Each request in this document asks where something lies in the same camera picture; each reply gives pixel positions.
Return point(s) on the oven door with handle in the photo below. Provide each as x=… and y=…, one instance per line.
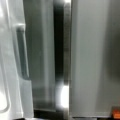
x=15, y=85

